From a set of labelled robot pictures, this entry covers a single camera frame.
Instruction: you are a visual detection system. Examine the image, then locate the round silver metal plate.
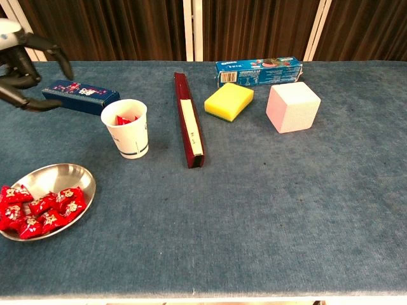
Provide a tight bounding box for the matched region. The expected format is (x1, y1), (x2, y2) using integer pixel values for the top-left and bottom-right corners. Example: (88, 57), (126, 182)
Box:
(0, 163), (97, 242)

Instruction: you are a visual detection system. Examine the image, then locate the white paper cup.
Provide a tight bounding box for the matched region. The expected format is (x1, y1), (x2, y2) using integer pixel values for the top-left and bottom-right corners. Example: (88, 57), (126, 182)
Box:
(100, 98), (149, 159)

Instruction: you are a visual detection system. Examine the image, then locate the white metal frame post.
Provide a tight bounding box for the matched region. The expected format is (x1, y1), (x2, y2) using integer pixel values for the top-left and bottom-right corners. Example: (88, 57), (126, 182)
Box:
(193, 0), (204, 62)
(303, 0), (333, 62)
(183, 0), (195, 62)
(0, 0), (48, 62)

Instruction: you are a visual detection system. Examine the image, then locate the yellow sponge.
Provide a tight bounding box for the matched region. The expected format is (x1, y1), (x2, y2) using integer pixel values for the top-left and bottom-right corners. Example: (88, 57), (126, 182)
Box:
(203, 82), (255, 123)

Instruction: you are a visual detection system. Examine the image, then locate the blue felt table cloth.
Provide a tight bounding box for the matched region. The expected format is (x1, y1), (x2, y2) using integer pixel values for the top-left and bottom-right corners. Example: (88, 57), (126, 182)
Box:
(0, 60), (407, 299)

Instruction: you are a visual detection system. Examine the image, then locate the navy floral print box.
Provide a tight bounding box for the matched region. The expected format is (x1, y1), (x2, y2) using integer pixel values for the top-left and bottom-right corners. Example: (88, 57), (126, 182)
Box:
(41, 79), (121, 116)

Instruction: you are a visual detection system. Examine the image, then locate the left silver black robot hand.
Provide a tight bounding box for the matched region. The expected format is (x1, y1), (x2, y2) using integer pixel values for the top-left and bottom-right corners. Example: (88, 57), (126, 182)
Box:
(0, 18), (74, 112)

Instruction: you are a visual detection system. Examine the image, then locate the long dark red box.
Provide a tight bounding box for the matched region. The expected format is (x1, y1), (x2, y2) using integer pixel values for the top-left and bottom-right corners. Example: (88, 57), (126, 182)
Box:
(173, 72), (207, 169)

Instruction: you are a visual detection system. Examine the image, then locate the dark brown pleated curtain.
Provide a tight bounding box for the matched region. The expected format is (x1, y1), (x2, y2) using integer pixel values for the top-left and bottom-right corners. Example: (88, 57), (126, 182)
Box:
(313, 0), (407, 62)
(202, 0), (321, 62)
(17, 0), (187, 62)

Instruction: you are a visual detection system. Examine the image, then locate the blue Oreo cookie box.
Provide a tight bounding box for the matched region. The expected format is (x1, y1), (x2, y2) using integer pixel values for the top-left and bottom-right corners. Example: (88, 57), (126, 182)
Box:
(215, 56), (303, 88)

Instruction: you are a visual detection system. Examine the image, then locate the pink foam cube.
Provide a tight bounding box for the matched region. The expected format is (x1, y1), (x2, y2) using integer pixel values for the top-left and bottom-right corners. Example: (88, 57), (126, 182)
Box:
(265, 81), (322, 134)

